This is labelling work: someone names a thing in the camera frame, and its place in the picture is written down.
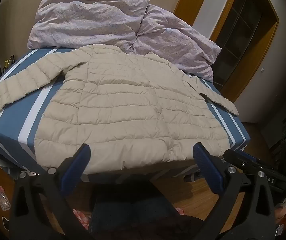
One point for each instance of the wooden door frame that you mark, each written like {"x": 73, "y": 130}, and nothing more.
{"x": 270, "y": 42}

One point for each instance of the person's legs in jeans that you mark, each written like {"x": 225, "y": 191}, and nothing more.
{"x": 133, "y": 212}

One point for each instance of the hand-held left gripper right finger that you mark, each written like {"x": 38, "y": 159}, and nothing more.
{"x": 204, "y": 163}

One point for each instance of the beige quilted down jacket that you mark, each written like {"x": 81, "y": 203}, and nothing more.
{"x": 123, "y": 110}

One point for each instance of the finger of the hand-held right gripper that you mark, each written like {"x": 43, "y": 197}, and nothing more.
{"x": 278, "y": 178}

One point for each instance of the pink floral slipper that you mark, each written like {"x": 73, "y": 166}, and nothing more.
{"x": 80, "y": 218}

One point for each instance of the blue white-striped bed sheet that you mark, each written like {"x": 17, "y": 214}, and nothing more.
{"x": 15, "y": 122}

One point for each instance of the clear plastic packet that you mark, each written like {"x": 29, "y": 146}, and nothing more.
{"x": 2, "y": 197}

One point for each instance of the dark panelled door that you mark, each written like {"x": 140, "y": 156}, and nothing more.
{"x": 243, "y": 32}

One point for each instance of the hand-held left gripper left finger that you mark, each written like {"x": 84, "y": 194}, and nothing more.
{"x": 79, "y": 163}

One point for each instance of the person's right hand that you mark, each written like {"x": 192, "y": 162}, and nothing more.
{"x": 281, "y": 215}

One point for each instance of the lilac floral duvet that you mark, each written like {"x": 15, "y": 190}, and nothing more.
{"x": 90, "y": 22}

